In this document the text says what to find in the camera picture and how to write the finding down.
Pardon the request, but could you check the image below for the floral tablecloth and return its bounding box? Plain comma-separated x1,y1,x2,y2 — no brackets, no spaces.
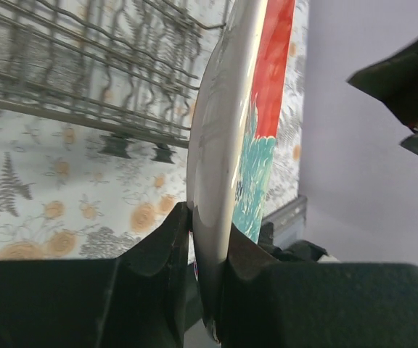
0,0,310,260

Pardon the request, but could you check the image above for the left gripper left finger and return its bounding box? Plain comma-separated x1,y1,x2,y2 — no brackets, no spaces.
0,202,189,347

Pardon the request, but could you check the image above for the red teal flower plate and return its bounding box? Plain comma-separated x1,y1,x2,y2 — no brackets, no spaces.
187,1,295,341

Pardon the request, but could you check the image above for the grey wire dish rack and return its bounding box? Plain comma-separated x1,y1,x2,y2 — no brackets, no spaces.
0,1,232,162

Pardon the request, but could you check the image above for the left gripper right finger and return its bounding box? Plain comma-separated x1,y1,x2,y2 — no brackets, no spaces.
219,229,418,347

